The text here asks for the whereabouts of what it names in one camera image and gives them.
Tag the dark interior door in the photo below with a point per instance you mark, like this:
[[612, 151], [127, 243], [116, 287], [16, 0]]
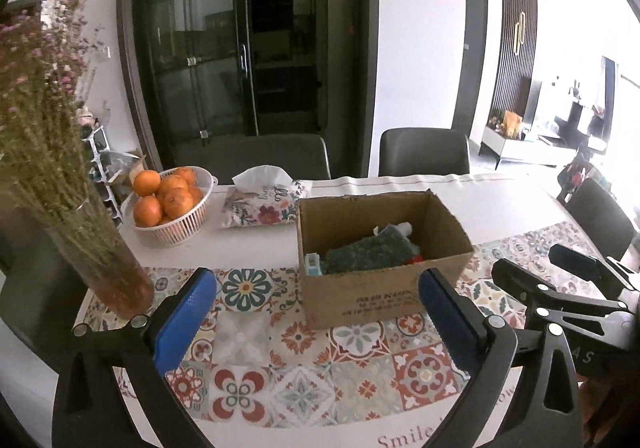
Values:
[[470, 58]]

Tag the dried flower bouquet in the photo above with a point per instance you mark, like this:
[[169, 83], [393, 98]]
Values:
[[40, 153]]

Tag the orange gift box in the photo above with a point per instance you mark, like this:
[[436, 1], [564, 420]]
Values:
[[512, 123]]

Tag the pile of oranges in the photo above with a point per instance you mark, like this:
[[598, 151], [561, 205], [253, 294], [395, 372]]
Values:
[[177, 203]]

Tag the white plastic basket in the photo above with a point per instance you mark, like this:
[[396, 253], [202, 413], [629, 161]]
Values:
[[180, 228]]

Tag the white shelf rack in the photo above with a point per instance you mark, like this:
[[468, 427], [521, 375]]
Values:
[[102, 168]]

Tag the brown cardboard box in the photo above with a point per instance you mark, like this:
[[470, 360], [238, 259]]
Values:
[[360, 298]]

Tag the glass vase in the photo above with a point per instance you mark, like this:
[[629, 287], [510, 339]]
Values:
[[115, 288]]

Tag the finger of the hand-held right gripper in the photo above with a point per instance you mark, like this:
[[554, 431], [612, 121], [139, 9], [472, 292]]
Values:
[[520, 280], [575, 255]]

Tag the dark grey dining chair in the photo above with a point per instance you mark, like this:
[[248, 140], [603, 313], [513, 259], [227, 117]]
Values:
[[425, 153], [600, 218], [260, 158], [40, 298]]

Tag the white wall socket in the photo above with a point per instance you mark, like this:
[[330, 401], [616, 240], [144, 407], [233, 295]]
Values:
[[105, 51]]

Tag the floral tissue pack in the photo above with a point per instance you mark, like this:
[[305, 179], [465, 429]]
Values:
[[265, 208]]

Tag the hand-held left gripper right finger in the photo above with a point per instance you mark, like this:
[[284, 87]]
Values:
[[450, 323]]

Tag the dark glass sliding door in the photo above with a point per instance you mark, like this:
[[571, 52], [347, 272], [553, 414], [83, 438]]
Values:
[[200, 53]]

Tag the patterned table runner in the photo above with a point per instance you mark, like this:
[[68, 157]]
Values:
[[300, 378]]

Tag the small light blue packet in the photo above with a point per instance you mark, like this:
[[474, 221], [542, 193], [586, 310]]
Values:
[[313, 264]]

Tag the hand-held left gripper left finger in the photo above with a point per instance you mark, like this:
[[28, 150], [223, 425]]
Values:
[[182, 323]]

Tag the white plush toy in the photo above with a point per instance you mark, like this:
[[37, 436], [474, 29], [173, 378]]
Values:
[[404, 227]]

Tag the red and green plush toy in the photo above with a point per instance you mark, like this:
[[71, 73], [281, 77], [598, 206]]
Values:
[[415, 258]]

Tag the white low cabinet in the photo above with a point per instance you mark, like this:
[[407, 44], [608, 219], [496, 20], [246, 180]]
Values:
[[525, 153]]

